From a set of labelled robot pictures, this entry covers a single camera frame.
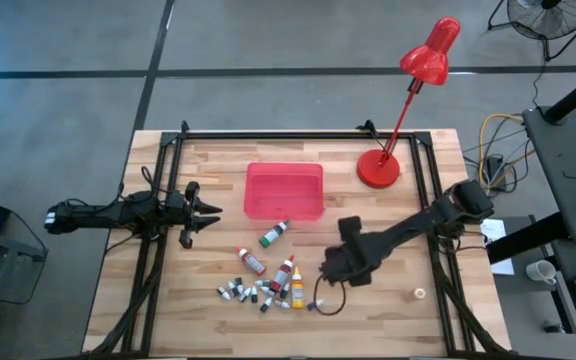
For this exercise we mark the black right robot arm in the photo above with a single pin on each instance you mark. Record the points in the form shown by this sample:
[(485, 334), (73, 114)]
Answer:
[(408, 227)]

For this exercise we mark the black floor fan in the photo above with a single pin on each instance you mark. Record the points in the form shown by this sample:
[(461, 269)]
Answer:
[(528, 25)]

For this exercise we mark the large yellow food colouring bottle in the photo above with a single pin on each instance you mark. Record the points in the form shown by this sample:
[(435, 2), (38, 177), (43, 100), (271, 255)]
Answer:
[(297, 295)]

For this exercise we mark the small green-label colouring bottle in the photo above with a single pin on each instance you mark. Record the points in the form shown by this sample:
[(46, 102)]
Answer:
[(285, 291)]

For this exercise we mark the white mug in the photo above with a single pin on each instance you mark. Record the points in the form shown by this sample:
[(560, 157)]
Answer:
[(539, 271)]

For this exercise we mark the pink translucent plastic bin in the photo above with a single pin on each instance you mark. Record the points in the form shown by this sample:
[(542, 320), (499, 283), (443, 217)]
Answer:
[(283, 190)]

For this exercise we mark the red desk lamp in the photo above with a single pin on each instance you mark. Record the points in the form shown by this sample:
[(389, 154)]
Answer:
[(378, 170)]

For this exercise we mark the black aluminium table frame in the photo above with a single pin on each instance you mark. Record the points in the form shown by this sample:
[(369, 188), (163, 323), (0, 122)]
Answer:
[(293, 135)]

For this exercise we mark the large green food colouring bottle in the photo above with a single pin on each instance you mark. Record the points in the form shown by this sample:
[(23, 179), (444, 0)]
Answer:
[(273, 235)]

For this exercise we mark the small purple-label colouring bottle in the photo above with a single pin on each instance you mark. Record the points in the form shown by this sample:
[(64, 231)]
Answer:
[(314, 304)]

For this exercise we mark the white paper sheet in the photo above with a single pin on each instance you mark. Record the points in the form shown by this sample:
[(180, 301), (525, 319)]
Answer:
[(493, 231)]

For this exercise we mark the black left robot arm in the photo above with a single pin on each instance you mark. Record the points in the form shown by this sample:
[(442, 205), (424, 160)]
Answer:
[(98, 215)]

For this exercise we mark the black desk beam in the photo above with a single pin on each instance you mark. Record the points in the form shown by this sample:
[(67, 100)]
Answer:
[(528, 237)]

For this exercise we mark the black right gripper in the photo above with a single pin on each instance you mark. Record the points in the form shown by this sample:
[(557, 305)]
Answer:
[(348, 265)]

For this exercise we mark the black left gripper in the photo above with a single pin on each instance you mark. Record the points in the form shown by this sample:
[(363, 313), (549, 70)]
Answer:
[(183, 215)]

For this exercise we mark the large dark red colouring bottle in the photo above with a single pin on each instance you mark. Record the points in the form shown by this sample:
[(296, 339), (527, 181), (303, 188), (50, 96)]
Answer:
[(282, 275)]

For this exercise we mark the large red food colouring bottle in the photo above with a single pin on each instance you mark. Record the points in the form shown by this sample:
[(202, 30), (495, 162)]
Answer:
[(253, 262)]

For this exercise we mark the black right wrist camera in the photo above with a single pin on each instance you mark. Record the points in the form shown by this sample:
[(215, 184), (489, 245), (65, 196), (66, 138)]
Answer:
[(350, 227)]

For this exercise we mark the yellow bottle with beige top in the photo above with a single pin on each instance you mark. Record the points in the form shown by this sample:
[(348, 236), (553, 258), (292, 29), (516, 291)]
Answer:
[(415, 293)]

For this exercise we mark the grey desk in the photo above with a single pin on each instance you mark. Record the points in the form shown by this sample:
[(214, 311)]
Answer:
[(563, 165)]

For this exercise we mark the black power adapter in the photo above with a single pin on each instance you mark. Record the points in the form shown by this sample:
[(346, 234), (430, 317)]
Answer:
[(494, 167)]

